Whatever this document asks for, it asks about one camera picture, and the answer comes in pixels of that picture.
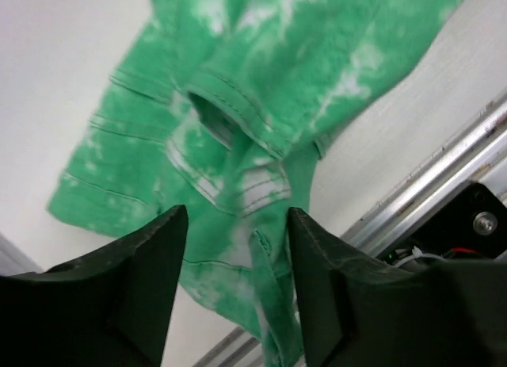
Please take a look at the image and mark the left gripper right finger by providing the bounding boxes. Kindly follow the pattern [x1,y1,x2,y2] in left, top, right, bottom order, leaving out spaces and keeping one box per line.
[287,208,506,366]

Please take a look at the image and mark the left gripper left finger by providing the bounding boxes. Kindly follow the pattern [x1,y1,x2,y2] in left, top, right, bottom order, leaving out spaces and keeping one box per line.
[1,205,188,366]

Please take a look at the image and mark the green white tie-dye trousers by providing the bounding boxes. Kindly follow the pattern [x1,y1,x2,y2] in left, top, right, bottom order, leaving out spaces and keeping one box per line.
[48,0,463,366]

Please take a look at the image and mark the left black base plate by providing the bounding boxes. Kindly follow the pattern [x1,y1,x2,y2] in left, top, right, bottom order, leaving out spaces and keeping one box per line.
[378,182,506,265]

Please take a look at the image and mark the aluminium frame rail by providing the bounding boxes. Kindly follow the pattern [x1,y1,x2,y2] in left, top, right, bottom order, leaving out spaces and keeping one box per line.
[189,99,507,367]

